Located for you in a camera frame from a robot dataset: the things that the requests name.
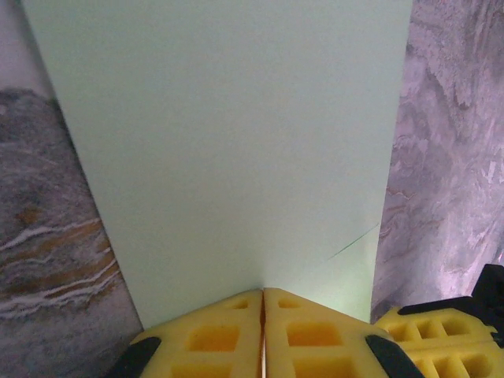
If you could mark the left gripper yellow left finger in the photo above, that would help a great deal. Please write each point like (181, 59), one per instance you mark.
(212, 342)

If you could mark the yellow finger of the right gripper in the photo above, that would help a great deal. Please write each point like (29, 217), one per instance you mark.
(456, 364)
(433, 327)

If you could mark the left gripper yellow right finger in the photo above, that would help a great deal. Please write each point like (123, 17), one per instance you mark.
(315, 342)

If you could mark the green paper sheet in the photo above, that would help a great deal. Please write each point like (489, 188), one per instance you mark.
(236, 138)

